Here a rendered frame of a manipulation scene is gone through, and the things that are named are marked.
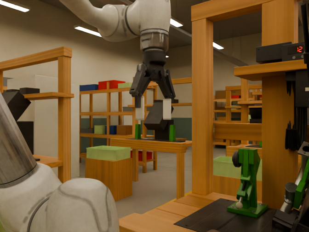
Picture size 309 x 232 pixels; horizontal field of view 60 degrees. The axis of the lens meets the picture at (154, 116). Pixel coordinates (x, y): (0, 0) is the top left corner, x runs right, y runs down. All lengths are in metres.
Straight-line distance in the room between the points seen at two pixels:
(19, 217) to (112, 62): 9.71
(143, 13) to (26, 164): 0.53
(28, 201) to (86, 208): 0.18
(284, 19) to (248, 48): 10.37
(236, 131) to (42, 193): 1.07
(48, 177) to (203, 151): 0.96
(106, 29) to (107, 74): 9.13
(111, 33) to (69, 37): 8.26
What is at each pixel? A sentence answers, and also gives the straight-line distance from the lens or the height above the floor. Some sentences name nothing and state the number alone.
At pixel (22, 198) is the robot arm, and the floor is 1.12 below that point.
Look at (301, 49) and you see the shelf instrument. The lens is 1.27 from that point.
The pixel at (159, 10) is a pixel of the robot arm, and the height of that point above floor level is 1.63.
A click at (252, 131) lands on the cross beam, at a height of 1.23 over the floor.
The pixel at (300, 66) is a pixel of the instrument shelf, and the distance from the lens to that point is 1.23.
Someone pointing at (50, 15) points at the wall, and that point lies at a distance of 8.96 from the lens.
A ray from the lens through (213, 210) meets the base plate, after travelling 1.27.
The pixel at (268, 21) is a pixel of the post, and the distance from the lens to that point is 1.44.
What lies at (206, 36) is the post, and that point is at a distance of 1.56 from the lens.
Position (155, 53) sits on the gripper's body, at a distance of 0.83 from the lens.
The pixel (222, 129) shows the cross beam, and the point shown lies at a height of 1.24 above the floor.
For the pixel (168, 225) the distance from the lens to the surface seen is 1.10.
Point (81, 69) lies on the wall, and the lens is 9.26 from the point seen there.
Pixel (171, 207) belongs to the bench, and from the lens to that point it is 1.34.
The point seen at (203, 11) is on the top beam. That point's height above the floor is 1.89.
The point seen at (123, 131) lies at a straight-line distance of 6.73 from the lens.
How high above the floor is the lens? 1.31
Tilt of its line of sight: level
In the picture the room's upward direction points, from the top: straight up
